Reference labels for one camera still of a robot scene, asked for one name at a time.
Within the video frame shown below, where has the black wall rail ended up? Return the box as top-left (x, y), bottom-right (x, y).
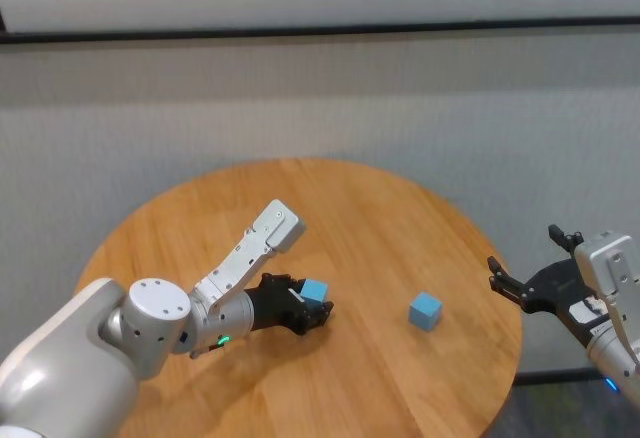
top-left (0, 16), bottom-right (640, 45)

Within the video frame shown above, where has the blue cube block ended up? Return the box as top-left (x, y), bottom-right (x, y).
top-left (299, 279), bottom-right (330, 307)
top-left (408, 291), bottom-right (444, 333)

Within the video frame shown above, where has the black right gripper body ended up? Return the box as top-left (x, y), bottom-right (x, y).
top-left (520, 256), bottom-right (614, 348)

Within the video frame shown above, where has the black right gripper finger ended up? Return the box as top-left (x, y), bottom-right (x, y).
top-left (548, 224), bottom-right (587, 258)
top-left (488, 255), bottom-right (534, 307)

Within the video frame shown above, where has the black floor rail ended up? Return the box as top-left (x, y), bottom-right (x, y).
top-left (514, 367), bottom-right (604, 388)

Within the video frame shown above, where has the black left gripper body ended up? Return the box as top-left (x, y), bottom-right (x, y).
top-left (244, 281), bottom-right (307, 335)

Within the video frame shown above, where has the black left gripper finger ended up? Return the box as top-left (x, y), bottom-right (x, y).
top-left (298, 299), bottom-right (336, 337)
top-left (262, 272), bottom-right (305, 296)

